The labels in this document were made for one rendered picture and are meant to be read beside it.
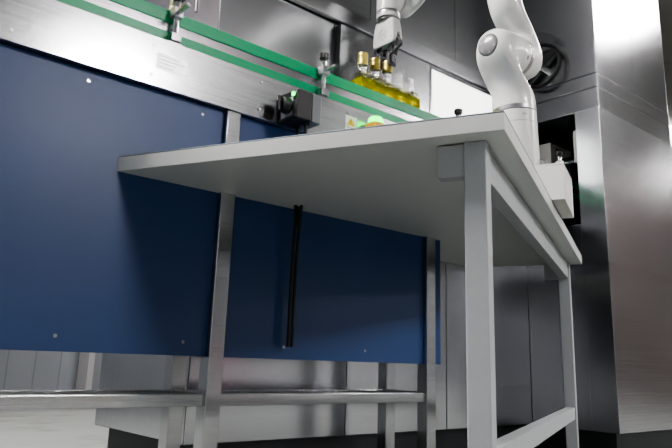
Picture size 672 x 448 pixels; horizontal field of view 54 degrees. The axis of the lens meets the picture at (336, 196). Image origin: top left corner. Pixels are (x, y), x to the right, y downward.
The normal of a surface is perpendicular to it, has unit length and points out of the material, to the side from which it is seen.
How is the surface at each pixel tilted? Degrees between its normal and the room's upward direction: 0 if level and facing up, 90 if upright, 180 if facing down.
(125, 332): 90
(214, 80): 90
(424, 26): 90
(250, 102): 90
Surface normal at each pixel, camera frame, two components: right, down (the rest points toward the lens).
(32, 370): 0.91, -0.07
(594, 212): -0.75, -0.18
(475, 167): -0.41, -0.23
